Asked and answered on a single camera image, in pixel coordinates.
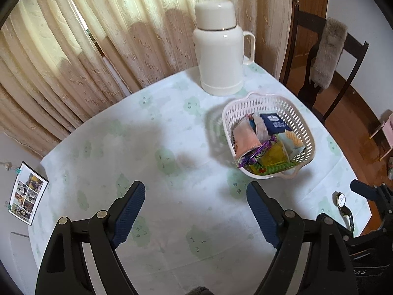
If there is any pink small stool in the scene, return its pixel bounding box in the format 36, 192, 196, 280
369, 110, 392, 161

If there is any green cloud patterned tablecloth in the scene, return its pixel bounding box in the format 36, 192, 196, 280
28, 55, 372, 295

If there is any pink cartoon snack packet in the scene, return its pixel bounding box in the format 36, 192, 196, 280
248, 113, 270, 143

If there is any beige curtain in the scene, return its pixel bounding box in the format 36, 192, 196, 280
1, 0, 292, 157

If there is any white thermos jug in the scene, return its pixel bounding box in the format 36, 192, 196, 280
193, 0, 256, 96

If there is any wrist watch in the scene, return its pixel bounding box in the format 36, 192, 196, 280
334, 192, 355, 233

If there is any green snack packet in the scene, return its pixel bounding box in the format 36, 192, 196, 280
244, 161, 298, 176

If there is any purple candy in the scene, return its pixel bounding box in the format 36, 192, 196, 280
237, 141, 275, 168

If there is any white plastic basket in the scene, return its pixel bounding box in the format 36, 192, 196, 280
222, 92, 315, 180

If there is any teal binder clip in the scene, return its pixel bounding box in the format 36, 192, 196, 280
0, 162, 21, 175

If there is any white translucent snack bag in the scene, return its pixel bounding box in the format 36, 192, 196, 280
232, 117, 262, 161

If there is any navy wafer biscuit pack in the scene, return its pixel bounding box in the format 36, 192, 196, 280
259, 112, 307, 161

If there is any dark wooden chair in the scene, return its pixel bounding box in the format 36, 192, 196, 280
282, 0, 369, 123

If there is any grey fluffy chair cover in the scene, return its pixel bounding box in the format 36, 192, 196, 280
310, 17, 348, 90

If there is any yellow jelly snack pouch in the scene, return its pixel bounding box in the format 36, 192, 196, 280
259, 141, 289, 166

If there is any photo collage poster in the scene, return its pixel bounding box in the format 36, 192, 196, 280
8, 161, 49, 226

